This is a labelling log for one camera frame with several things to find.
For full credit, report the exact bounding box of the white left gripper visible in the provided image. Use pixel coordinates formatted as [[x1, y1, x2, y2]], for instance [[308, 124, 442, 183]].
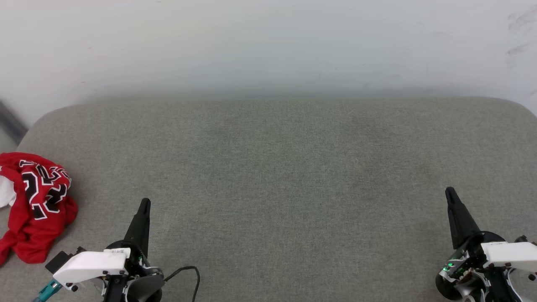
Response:
[[52, 198, 164, 302]]

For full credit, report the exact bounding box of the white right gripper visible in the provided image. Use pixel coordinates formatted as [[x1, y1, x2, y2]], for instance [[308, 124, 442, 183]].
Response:
[[438, 187, 537, 282]]

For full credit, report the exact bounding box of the red jersey with white sleeves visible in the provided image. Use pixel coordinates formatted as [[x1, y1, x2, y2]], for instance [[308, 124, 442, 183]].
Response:
[[0, 152, 79, 267]]

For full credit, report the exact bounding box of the grey fabric sofa cushion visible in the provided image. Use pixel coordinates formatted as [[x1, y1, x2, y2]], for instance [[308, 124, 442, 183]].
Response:
[[0, 96, 537, 302]]

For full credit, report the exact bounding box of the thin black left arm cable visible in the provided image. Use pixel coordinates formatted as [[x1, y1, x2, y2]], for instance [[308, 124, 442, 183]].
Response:
[[164, 266, 201, 302]]

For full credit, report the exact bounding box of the teal left camera connector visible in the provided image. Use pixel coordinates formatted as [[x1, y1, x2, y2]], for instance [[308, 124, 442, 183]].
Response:
[[33, 279, 63, 302]]

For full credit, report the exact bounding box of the dark grey wall strip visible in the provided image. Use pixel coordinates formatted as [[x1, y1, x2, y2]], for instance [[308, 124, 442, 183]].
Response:
[[0, 100, 29, 145]]

